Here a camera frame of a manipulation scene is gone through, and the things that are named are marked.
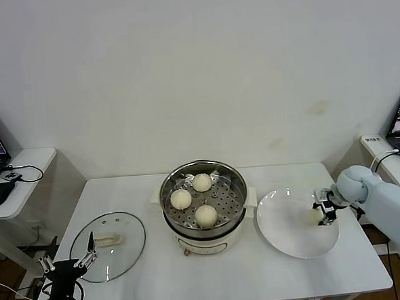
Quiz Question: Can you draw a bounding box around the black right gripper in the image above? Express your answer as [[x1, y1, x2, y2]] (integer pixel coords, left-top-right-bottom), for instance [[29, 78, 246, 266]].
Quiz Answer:
[[311, 189, 344, 227]]

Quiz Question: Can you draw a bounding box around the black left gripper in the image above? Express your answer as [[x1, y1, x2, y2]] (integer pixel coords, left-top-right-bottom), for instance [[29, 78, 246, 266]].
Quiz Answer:
[[35, 231, 101, 300]]

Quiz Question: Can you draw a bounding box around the white steamed baozi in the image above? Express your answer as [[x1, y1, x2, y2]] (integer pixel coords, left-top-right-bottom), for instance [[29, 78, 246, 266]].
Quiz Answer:
[[169, 188, 193, 211], [305, 208, 323, 227], [191, 172, 213, 193], [194, 204, 220, 229]]

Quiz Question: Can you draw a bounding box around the round glass pot lid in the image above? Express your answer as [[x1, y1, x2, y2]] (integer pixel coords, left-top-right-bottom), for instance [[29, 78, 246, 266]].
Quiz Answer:
[[67, 210, 149, 284]]

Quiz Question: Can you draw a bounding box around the perforated steel steamer basket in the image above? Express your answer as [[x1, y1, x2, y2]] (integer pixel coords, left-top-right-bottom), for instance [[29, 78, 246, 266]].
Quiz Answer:
[[158, 157, 251, 236]]

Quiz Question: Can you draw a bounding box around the steel steamer pot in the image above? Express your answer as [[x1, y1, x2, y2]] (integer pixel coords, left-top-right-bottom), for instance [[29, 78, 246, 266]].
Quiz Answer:
[[149, 182, 261, 259]]

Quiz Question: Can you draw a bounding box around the round white plate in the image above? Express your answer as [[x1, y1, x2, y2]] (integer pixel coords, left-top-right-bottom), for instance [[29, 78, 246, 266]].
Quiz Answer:
[[255, 185, 342, 263]]

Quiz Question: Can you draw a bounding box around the white side desk with label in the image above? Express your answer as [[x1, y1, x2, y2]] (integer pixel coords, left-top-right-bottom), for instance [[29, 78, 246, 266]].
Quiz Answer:
[[360, 132, 400, 277]]

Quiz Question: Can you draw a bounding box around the small dongle with QR sticker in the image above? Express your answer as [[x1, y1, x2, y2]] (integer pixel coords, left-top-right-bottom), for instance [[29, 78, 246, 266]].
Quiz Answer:
[[2, 169, 23, 183]]

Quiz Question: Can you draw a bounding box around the white side desk with mouse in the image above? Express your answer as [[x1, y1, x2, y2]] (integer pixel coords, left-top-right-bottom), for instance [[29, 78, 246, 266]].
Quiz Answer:
[[0, 147, 66, 300]]

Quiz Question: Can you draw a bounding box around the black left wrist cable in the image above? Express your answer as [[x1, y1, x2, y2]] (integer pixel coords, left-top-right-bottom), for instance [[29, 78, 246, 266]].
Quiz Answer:
[[41, 281, 85, 300]]

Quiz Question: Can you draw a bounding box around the white floor cable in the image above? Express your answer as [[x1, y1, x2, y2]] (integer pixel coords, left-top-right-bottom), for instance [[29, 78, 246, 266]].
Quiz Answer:
[[0, 273, 30, 300]]

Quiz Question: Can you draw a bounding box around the white laptop cable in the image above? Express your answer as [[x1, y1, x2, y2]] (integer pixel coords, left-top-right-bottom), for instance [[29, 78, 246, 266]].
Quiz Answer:
[[369, 148, 400, 173]]

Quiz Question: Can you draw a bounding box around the thin black desk cable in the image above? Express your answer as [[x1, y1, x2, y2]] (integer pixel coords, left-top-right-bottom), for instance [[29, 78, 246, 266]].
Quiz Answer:
[[3, 162, 45, 185]]

